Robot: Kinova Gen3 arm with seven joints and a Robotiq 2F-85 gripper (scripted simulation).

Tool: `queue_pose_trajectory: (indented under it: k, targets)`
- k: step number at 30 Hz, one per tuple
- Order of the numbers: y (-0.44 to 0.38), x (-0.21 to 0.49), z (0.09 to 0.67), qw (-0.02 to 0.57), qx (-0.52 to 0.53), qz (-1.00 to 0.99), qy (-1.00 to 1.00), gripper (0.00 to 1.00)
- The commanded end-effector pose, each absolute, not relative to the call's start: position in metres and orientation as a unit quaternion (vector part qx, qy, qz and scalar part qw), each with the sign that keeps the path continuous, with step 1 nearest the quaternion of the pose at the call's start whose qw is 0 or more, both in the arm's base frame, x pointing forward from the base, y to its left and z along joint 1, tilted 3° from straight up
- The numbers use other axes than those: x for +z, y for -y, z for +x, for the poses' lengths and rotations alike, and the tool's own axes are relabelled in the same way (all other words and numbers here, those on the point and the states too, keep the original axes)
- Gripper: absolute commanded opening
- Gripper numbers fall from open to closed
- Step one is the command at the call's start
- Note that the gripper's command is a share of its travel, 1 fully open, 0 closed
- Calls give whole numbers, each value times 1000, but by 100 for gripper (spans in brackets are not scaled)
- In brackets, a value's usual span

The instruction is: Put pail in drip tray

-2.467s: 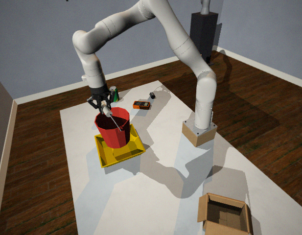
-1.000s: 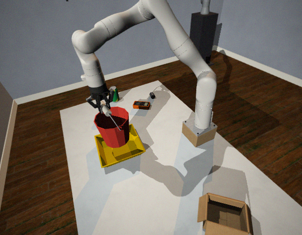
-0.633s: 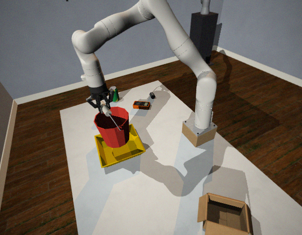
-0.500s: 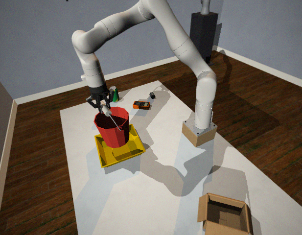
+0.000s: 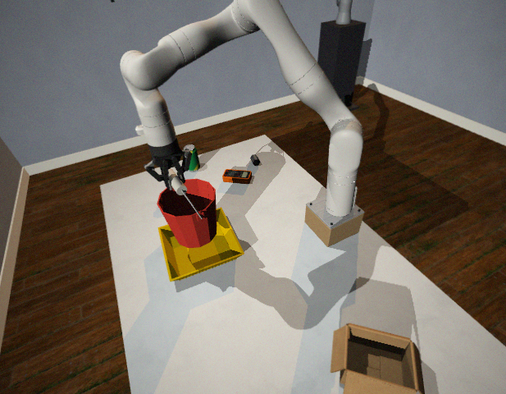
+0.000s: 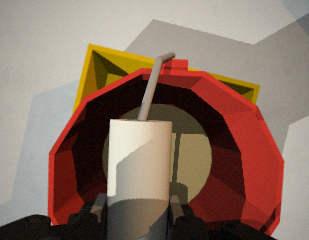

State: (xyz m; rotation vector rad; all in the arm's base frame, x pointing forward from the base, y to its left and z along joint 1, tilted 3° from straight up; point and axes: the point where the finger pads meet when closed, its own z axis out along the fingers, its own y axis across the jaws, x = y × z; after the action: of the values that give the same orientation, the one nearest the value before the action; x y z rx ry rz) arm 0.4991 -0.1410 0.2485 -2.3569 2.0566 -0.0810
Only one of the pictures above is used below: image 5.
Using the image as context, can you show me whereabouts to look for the green drink can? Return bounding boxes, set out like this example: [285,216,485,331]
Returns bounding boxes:
[184,144,200,172]

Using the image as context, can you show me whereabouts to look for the red pail with handle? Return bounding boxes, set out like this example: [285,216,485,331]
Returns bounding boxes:
[157,169,217,248]

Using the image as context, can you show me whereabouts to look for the orange digital multimeter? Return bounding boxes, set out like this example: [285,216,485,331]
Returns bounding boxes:
[222,169,252,184]

